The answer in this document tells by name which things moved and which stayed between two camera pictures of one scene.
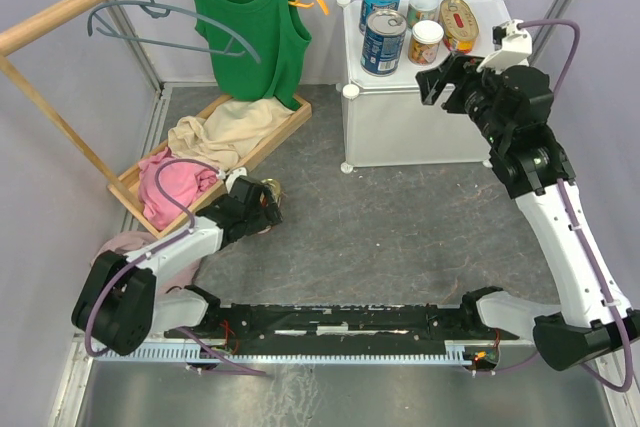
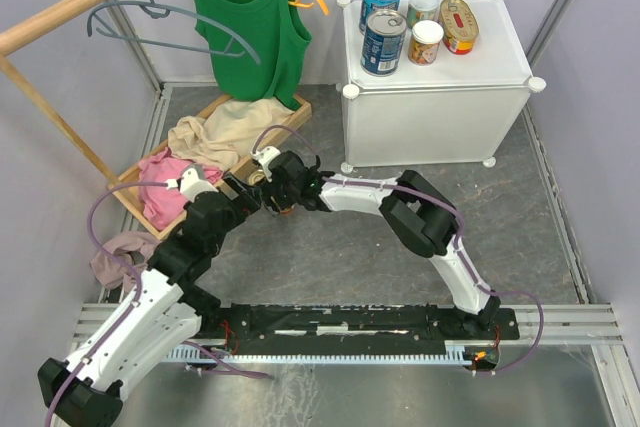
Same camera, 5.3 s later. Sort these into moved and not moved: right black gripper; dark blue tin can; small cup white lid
Moved: right black gripper
Not moved: small cup white lid; dark blue tin can
